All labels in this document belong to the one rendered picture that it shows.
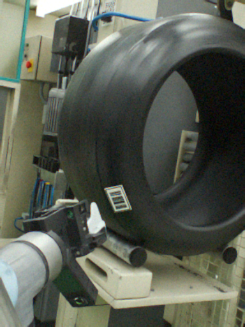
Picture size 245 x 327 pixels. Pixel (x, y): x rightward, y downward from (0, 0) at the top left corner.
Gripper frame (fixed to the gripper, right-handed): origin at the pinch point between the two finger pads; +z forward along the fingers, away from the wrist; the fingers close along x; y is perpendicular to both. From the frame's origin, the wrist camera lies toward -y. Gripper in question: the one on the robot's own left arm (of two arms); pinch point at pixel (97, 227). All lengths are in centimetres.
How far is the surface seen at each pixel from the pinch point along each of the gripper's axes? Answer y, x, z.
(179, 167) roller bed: -3, 4, 86
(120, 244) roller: -9.8, 5.6, 20.8
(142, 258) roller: -12.9, 0.2, 18.8
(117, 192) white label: 3.7, 0.2, 12.9
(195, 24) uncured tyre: 34.6, -20.2, 27.9
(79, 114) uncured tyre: 21.5, 6.7, 17.6
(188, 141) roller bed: 5, 0, 89
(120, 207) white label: 0.1, 0.7, 14.1
